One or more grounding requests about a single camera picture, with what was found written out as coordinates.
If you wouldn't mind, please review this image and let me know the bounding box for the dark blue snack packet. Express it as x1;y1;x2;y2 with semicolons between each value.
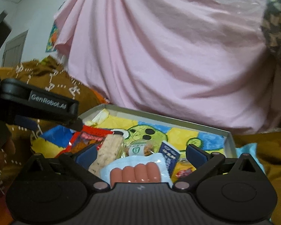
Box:
159;141;181;177

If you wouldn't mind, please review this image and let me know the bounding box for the grey door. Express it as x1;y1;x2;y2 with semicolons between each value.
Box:
2;29;29;69

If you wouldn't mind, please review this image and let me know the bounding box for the cartoon wall poster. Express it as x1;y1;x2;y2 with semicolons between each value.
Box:
46;21;60;53

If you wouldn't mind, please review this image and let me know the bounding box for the clear rice cracker packet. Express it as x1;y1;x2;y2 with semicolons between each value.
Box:
88;131;124;177

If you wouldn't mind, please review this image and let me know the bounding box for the grey tray with cartoon drawing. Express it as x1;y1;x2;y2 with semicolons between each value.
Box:
30;105;238;183

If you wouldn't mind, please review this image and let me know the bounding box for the clear nut snack packet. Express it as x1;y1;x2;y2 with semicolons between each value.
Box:
123;138;160;157

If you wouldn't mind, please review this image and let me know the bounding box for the brown patterned quilt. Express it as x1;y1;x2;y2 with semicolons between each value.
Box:
0;55;108;202

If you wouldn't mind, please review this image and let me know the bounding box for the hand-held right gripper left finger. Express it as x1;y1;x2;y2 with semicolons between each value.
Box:
19;143;110;191

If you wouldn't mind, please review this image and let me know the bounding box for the pink hanging cloth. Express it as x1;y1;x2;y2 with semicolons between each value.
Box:
54;0;281;134

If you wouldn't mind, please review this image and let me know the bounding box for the red snack packet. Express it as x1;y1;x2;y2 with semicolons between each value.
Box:
55;125;113;158

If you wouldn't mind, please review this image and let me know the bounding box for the yellow candy packet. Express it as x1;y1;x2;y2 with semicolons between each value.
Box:
173;160;198;179

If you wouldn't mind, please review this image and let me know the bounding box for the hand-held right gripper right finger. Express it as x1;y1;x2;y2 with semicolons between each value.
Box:
172;143;264;191

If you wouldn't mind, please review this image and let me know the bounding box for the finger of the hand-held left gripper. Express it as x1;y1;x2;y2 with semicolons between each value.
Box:
66;117;83;131
15;117;41;131

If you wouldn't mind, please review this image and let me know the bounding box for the sausage packet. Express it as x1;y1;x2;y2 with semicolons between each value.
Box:
101;153;172;189

